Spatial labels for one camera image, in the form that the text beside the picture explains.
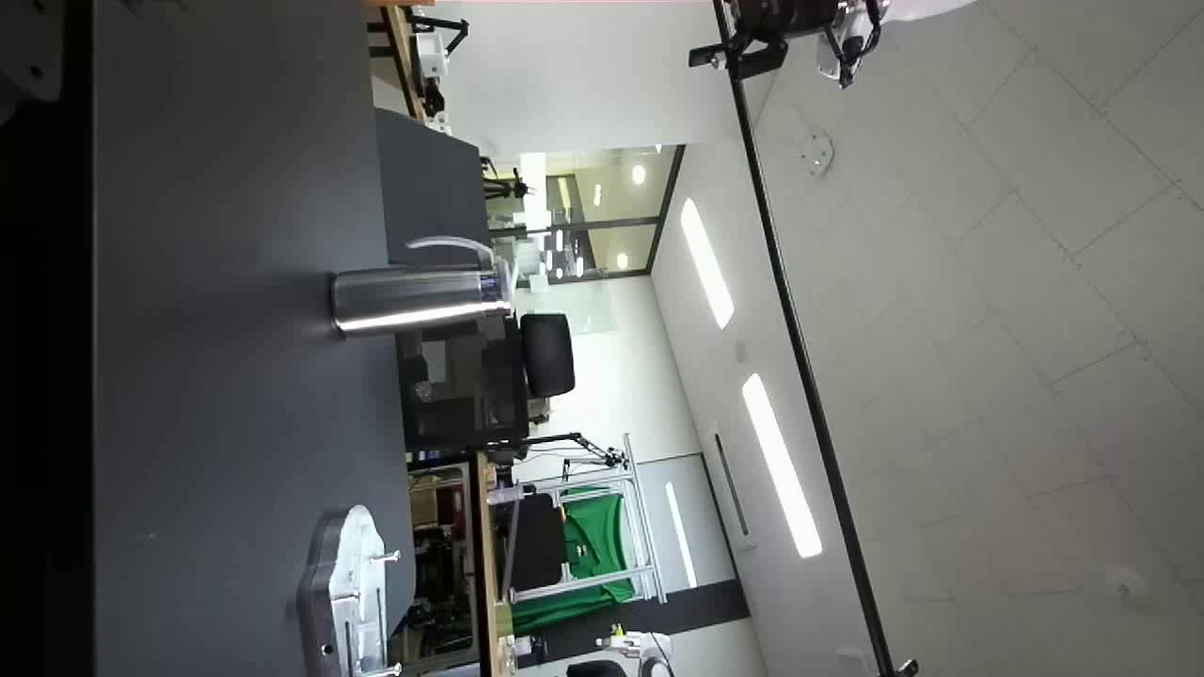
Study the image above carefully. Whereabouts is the black ceiling camera rig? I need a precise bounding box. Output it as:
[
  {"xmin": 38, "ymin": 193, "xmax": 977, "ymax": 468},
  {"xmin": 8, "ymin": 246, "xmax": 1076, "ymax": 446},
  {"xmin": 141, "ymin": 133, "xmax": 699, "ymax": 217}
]
[{"xmin": 690, "ymin": 0, "xmax": 890, "ymax": 88}]

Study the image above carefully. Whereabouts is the dark grey partition panel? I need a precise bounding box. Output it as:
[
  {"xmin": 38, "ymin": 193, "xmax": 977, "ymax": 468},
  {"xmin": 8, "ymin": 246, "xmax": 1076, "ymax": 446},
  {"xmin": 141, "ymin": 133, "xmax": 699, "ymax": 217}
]
[{"xmin": 377, "ymin": 109, "xmax": 491, "ymax": 267}]

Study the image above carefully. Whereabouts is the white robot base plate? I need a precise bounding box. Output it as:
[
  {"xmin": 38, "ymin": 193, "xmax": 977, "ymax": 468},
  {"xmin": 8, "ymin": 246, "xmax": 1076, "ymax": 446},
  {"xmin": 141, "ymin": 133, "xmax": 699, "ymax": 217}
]
[{"xmin": 299, "ymin": 505, "xmax": 402, "ymax": 677}]

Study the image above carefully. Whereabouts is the black office chair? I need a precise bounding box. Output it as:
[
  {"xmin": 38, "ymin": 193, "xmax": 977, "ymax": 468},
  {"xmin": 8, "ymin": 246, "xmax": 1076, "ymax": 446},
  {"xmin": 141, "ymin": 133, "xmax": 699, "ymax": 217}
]
[{"xmin": 518, "ymin": 313, "xmax": 575, "ymax": 400}]

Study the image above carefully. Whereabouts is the translucent grey water bottle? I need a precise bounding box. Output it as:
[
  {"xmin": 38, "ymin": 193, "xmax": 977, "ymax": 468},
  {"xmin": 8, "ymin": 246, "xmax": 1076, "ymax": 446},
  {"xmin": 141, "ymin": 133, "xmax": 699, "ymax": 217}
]
[{"xmin": 331, "ymin": 238, "xmax": 515, "ymax": 335}]

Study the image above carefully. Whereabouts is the green screen backdrop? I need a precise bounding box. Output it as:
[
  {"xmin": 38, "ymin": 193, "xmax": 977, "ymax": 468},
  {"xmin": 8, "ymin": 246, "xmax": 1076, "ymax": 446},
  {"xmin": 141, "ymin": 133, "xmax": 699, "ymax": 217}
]
[{"xmin": 506, "ymin": 488, "xmax": 640, "ymax": 637}]

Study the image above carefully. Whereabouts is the black computer monitor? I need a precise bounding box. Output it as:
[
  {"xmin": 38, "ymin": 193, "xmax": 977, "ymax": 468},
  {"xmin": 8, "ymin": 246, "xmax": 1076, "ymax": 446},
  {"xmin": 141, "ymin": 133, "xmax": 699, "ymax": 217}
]
[{"xmin": 394, "ymin": 318, "xmax": 522, "ymax": 468}]

